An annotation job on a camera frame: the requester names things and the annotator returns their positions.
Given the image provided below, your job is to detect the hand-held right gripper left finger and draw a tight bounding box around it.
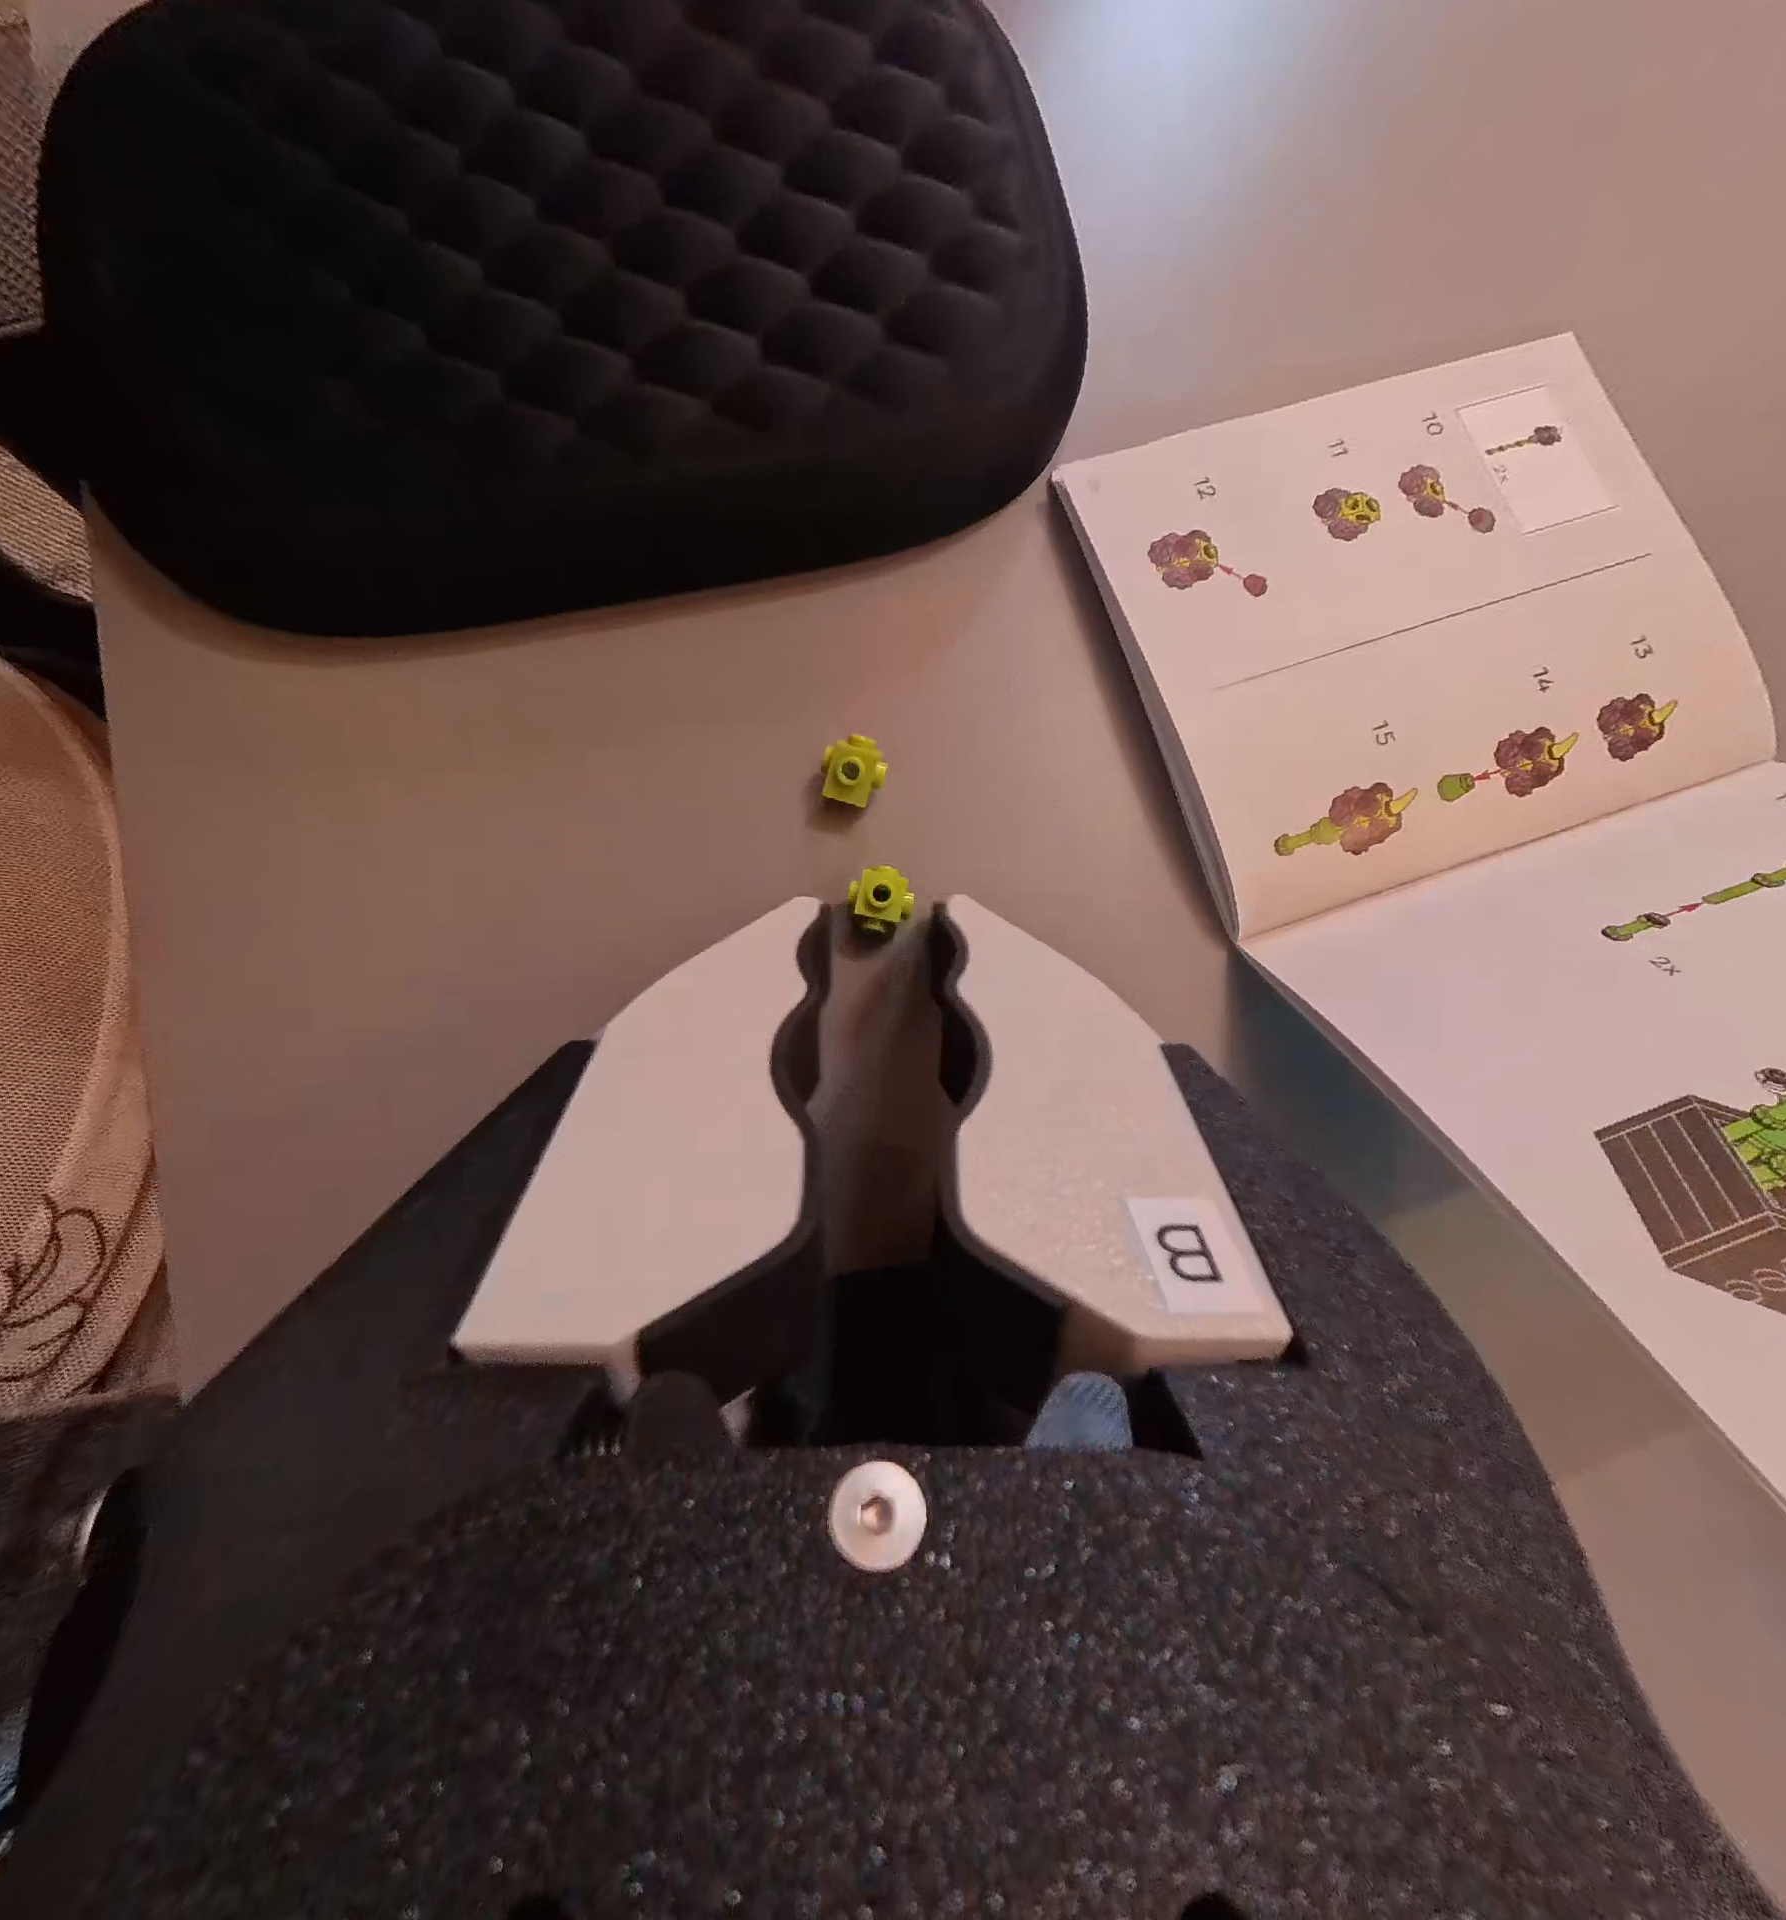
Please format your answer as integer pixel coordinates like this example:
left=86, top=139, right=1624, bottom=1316
left=447, top=893, right=834, bottom=1412

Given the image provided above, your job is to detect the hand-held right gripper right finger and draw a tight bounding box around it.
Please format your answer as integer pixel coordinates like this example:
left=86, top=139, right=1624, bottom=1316
left=929, top=893, right=1296, bottom=1372

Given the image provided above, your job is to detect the toy brick instruction booklet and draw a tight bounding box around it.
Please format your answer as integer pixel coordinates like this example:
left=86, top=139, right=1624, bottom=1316
left=1048, top=330, right=1786, bottom=1593

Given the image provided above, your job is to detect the beige mesh fabric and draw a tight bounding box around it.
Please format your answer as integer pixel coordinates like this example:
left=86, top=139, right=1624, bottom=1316
left=0, top=616, right=172, bottom=1420

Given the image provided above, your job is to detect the black quilted cushion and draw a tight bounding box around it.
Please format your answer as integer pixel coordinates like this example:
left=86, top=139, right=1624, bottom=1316
left=37, top=0, right=1091, bottom=641

